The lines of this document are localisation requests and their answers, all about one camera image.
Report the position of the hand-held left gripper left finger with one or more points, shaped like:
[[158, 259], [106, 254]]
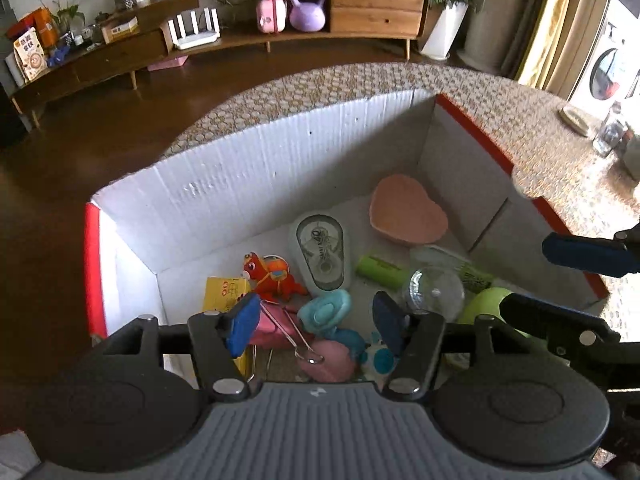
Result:
[[243, 322]]

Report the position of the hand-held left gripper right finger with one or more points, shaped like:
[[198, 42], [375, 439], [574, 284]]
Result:
[[389, 322]]

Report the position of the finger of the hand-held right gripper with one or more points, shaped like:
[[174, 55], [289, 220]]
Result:
[[582, 256], [545, 312]]

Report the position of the pink binder clip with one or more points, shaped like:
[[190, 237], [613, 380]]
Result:
[[272, 330]]

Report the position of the teal white small toy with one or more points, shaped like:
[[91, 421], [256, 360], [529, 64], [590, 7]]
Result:
[[379, 357]]

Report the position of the small yellow box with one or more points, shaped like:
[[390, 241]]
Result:
[[222, 292]]

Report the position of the orange dinosaur toy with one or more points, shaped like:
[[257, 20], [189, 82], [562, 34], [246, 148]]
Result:
[[272, 277]]

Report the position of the clear plastic ball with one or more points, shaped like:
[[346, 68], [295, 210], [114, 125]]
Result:
[[435, 292]]

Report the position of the teal oval toy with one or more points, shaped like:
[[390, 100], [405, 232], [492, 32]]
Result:
[[325, 310]]

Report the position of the pink plastic toy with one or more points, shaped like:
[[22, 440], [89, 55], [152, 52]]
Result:
[[330, 362]]

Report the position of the white correction tape dispenser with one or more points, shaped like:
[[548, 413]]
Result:
[[320, 250]]

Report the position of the pink heart dish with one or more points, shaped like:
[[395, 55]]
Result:
[[407, 210]]

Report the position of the red cardboard box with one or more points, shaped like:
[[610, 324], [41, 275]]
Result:
[[240, 180]]

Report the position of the clear drinking glass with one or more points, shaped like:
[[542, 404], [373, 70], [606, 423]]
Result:
[[610, 132]]

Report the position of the white saucer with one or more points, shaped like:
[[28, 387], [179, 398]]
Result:
[[575, 120]]

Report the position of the white washing machine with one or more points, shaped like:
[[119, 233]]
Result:
[[607, 67]]

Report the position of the yellow curtain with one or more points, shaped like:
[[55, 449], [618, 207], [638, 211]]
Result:
[[547, 25]]

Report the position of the grey standing air conditioner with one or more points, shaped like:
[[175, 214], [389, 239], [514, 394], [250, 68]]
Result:
[[500, 15]]

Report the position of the potted tree white planter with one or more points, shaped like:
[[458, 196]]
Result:
[[444, 32]]

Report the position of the pink flat tray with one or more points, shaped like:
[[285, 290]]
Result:
[[167, 63]]

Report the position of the white router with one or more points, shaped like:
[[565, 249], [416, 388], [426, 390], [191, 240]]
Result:
[[195, 35]]

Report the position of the wooden TV cabinet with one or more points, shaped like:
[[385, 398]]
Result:
[[115, 60]]

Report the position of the pink toy suitcase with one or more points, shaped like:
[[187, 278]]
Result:
[[271, 15]]

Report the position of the purple kettlebell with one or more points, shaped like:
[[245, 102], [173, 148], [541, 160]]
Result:
[[307, 12]]

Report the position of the small white box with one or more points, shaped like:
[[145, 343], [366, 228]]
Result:
[[121, 30]]

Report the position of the blue toy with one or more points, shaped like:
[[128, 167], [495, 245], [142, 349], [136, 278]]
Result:
[[58, 55]]

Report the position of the printed snack box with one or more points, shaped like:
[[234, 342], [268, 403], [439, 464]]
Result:
[[30, 55]]

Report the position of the orange box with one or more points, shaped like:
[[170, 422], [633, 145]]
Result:
[[42, 25]]

